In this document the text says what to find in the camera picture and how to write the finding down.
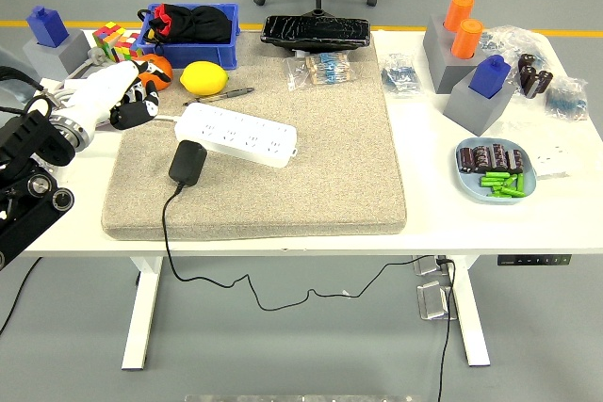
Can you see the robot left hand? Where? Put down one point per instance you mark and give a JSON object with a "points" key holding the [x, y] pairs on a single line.
{"points": [[89, 96]]}

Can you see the black plug adapter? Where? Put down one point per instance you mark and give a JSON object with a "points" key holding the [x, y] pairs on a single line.
{"points": [[187, 162]]}

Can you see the white power strip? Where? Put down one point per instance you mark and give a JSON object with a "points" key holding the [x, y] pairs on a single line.
{"points": [[235, 131]]}

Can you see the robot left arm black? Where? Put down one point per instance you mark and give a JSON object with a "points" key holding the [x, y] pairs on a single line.
{"points": [[28, 218]]}

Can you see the grey block holder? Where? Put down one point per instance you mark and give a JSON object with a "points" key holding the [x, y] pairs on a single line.
{"points": [[476, 112], [70, 53]]}

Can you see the colourful puzzle cube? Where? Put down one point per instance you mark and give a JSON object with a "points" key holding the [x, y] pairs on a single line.
{"points": [[128, 44], [107, 37]]}

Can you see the orange fruit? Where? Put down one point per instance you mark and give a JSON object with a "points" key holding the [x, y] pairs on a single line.
{"points": [[160, 68]]}

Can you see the blue house-shaped block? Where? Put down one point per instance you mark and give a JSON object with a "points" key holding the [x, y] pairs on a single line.
{"points": [[47, 27], [490, 77]]}

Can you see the yellow lemon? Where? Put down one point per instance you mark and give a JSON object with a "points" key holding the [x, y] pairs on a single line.
{"points": [[204, 78]]}

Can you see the blue plastic bin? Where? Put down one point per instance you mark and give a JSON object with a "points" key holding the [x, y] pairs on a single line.
{"points": [[202, 54]]}

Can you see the black cloth bag red trim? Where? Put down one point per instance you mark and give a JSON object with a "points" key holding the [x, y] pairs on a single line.
{"points": [[198, 23]]}

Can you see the black pen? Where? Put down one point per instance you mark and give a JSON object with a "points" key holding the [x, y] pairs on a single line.
{"points": [[235, 91]]}

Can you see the grey-brown mat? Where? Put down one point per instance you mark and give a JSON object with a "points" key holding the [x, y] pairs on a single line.
{"points": [[306, 162]]}

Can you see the white table leg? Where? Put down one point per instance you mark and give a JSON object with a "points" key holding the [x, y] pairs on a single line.
{"points": [[473, 326], [141, 317]]}

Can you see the black glossy tray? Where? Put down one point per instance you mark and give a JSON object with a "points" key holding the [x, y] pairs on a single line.
{"points": [[315, 30]]}

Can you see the clear bag of taped resistors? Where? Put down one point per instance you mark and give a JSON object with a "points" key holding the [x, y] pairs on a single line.
{"points": [[325, 68]]}

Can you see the clear bag of blue parts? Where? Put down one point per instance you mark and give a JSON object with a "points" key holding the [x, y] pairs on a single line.
{"points": [[400, 77]]}

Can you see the grey holder with two holes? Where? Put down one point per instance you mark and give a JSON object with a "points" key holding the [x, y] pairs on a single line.
{"points": [[445, 68]]}

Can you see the silver metal pedal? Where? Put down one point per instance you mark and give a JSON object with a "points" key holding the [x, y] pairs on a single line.
{"points": [[433, 300], [426, 266]]}

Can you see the orange cylinder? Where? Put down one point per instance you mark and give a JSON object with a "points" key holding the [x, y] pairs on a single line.
{"points": [[466, 39], [458, 11]]}

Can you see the dark brown capacitor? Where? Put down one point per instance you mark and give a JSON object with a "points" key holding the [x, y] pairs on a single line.
{"points": [[515, 160], [481, 158], [498, 157], [466, 159]]}

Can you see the light blue plate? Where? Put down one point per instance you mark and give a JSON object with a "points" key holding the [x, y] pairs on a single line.
{"points": [[471, 188]]}

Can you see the green battery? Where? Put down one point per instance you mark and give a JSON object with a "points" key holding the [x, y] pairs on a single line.
{"points": [[491, 182], [497, 195], [512, 192], [494, 175], [520, 183], [510, 181]]}

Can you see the crumpled clear bag blue parts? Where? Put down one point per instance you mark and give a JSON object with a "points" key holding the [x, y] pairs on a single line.
{"points": [[513, 39]]}

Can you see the bag of dark capacitors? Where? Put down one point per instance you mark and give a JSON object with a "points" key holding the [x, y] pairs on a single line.
{"points": [[532, 77]]}

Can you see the black table control panel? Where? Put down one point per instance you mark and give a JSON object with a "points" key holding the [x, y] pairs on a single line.
{"points": [[532, 260]]}

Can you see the clear bag of blue resistors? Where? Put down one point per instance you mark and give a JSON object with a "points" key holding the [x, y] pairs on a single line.
{"points": [[567, 101]]}

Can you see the white wall socket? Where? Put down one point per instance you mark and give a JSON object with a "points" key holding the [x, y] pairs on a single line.
{"points": [[551, 159]]}

